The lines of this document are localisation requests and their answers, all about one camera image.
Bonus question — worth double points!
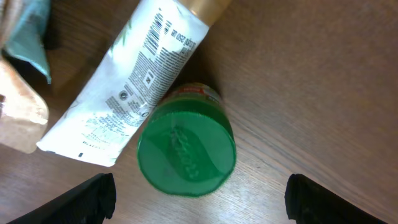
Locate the white cosmetic tube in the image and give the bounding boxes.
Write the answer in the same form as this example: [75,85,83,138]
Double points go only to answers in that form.
[37,0,229,167]

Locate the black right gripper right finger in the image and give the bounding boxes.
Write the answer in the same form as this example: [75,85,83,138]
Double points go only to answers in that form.
[284,174,385,224]

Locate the beige snack bag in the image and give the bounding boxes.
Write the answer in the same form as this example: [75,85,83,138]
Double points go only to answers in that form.
[1,0,52,154]

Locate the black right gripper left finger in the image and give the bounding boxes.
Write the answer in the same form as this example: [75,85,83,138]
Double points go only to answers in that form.
[8,173,116,224]

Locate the green lid jar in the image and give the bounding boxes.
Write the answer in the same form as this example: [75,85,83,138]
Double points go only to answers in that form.
[137,83,237,197]

